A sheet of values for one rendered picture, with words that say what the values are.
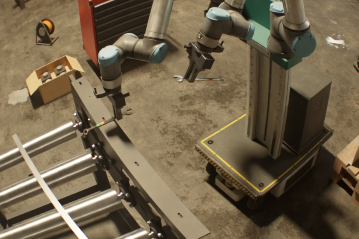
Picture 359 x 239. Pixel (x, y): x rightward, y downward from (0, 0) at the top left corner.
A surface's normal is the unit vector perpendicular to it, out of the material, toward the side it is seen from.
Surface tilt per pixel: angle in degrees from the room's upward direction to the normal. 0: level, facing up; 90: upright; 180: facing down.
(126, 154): 0
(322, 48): 0
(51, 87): 90
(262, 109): 90
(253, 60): 90
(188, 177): 0
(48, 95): 90
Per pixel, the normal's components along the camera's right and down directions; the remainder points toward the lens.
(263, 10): -0.80, 0.42
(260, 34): -0.06, -0.76
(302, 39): 0.23, 0.69
